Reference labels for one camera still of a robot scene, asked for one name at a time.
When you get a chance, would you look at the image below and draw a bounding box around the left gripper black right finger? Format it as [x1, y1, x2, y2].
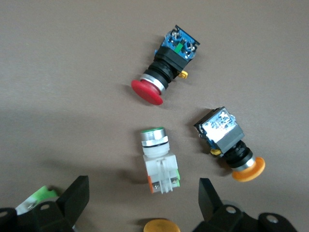
[193, 178, 297, 232]

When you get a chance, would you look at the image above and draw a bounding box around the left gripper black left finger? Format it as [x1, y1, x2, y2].
[0, 175, 90, 232]

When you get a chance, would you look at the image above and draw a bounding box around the green push button white body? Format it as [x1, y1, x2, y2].
[15, 185, 59, 216]
[140, 127, 181, 195]

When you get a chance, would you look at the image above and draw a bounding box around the yellow-orange mushroom push button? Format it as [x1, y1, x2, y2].
[143, 218, 181, 232]
[193, 106, 266, 182]

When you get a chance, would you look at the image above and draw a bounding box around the red mushroom push button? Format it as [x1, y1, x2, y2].
[131, 24, 200, 106]

